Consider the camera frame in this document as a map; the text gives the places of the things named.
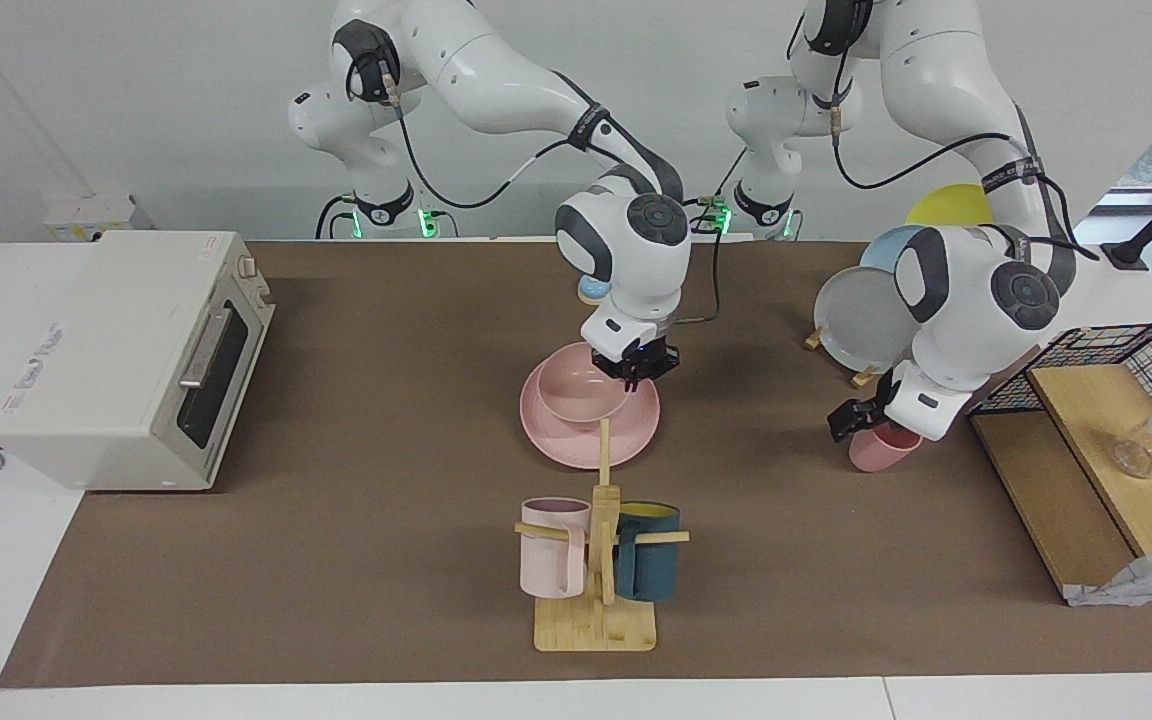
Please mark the wooden mug rack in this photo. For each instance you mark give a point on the wooden mug rack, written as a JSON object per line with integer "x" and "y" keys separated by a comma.
{"x": 596, "y": 625}

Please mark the dark teal mug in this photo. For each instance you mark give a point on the dark teal mug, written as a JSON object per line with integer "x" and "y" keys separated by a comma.
{"x": 651, "y": 570}

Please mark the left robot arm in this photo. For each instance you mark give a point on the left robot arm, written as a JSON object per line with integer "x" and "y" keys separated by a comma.
{"x": 946, "y": 300}

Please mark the pink bowl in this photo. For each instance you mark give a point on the pink bowl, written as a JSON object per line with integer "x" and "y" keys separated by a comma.
{"x": 576, "y": 390}

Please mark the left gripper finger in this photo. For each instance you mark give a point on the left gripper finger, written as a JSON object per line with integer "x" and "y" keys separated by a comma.
{"x": 856, "y": 407}
{"x": 846, "y": 426}

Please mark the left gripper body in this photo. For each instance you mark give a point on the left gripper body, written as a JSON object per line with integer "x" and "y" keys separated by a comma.
{"x": 884, "y": 412}

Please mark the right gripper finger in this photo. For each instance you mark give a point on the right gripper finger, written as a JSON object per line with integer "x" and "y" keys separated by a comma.
{"x": 666, "y": 362}
{"x": 606, "y": 364}

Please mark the pink cup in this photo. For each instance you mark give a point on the pink cup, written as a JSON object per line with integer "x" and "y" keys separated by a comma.
{"x": 881, "y": 452}

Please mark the pink plate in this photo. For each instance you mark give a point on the pink plate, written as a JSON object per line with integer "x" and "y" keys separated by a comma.
{"x": 561, "y": 445}

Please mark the white toaster oven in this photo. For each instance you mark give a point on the white toaster oven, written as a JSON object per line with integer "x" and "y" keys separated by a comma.
{"x": 86, "y": 350}

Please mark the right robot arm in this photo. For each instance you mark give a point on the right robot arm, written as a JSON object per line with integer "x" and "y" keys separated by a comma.
{"x": 496, "y": 85}

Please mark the light blue small bowl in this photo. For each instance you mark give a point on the light blue small bowl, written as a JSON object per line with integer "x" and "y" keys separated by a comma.
{"x": 591, "y": 291}

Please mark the clear glass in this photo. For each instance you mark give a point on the clear glass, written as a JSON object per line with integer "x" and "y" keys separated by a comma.
{"x": 1134, "y": 455}

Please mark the wooden plate rack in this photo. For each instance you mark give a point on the wooden plate rack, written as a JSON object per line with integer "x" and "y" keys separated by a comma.
{"x": 866, "y": 378}

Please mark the grey plate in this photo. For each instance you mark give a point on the grey plate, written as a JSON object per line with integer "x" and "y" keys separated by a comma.
{"x": 861, "y": 320}

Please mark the light blue plate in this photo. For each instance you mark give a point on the light blue plate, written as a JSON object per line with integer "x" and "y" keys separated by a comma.
{"x": 884, "y": 255}

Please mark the yellow plate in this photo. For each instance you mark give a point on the yellow plate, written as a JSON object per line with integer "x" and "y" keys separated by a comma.
{"x": 951, "y": 205}

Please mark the wooden shelf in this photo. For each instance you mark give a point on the wooden shelf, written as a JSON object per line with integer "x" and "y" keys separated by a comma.
{"x": 1066, "y": 490}

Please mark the pink mug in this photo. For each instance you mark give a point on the pink mug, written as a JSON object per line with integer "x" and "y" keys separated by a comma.
{"x": 548, "y": 565}

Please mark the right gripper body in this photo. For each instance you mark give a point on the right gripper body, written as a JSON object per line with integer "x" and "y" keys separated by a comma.
{"x": 640, "y": 354}

